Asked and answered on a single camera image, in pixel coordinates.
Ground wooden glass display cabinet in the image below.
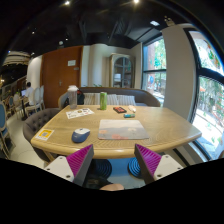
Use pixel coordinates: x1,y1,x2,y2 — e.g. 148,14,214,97
109,53,135,88

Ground green drink can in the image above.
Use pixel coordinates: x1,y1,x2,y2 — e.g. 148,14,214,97
100,92,107,110

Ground printed mouse pad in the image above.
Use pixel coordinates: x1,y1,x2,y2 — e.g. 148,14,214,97
98,119,149,140

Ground grey tufted armchair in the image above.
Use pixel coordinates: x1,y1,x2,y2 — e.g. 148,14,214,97
22,107,62,164

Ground blue and white computer mouse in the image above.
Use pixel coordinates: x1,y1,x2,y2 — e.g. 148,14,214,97
72,128,90,143

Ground yellow QR code sticker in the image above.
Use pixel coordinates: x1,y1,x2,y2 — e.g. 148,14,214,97
36,129,54,141

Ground black backpack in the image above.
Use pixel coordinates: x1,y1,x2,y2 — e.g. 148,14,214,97
77,90,85,105

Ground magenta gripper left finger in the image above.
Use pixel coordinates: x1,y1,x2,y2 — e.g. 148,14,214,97
45,145,94,186

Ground small white wrapped item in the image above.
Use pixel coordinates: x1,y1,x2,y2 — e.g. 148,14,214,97
128,105,136,113

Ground blue white dining chair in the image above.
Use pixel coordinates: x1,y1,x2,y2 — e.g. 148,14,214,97
0,101,15,158

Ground orange wooden door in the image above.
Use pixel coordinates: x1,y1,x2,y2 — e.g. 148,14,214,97
40,46,83,108

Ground teal lighter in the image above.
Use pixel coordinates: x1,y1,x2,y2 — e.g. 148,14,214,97
124,114,135,118

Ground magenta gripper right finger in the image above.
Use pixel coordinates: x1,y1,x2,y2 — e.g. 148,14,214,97
134,144,182,184

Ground printed menu sheet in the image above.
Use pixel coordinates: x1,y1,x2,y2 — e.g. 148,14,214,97
66,108,94,119

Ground grey sofa with striped cushions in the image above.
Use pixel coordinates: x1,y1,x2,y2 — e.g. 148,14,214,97
58,86,161,110

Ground black red small case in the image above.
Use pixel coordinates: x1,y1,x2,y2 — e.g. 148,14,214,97
113,107,127,113

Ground clear plastic shaker bottle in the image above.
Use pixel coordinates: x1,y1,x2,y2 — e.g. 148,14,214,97
68,85,78,109

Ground person in white shirt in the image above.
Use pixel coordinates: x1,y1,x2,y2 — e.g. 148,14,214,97
24,82,34,107

